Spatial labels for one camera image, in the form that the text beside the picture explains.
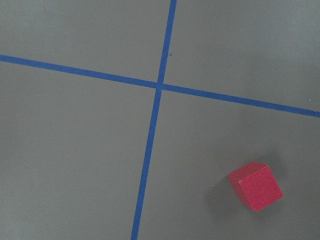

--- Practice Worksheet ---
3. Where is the red cube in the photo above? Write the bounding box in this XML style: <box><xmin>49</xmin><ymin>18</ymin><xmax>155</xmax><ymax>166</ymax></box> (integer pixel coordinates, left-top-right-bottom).
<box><xmin>227</xmin><ymin>161</ymin><xmax>283</xmax><ymax>212</ymax></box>

